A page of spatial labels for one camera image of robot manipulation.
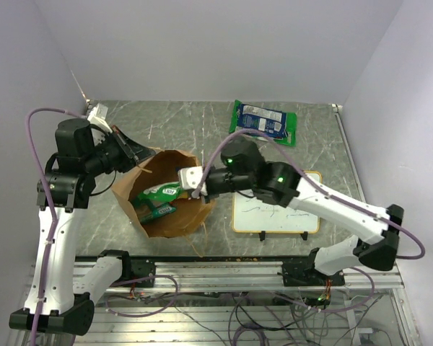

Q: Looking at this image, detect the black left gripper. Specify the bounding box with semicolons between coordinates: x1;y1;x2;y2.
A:
84;125;156;177

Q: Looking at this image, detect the brown paper bag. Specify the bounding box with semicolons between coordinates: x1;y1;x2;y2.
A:
111;149;215;241

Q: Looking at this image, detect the yellow green snack packet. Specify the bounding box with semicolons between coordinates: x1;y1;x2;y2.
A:
136;182;184;203

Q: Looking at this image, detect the green Chiuba chips bag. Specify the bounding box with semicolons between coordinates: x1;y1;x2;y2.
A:
229;99;297;147

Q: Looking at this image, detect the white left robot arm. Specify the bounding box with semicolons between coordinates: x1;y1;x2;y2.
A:
9;118;155;336

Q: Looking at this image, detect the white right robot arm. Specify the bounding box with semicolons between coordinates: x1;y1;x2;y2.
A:
199;137;404;285

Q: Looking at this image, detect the white dry-erase board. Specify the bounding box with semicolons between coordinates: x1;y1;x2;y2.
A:
232;190;320;234

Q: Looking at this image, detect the green POES snack packet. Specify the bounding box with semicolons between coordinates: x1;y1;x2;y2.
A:
140;203;176;223

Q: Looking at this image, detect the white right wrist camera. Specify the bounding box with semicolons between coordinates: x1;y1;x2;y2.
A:
178;166;208;199

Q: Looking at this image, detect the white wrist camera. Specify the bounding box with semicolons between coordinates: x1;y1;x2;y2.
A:
87;103;112;133
178;166;208;199

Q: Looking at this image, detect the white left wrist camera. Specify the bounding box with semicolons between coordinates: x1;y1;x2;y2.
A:
87;103;112;133

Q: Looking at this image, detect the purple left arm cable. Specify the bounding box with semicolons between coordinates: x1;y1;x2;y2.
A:
25;107;91;345

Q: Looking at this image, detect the aluminium mounting rail frame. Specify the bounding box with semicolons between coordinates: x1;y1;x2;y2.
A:
6;257;423;346

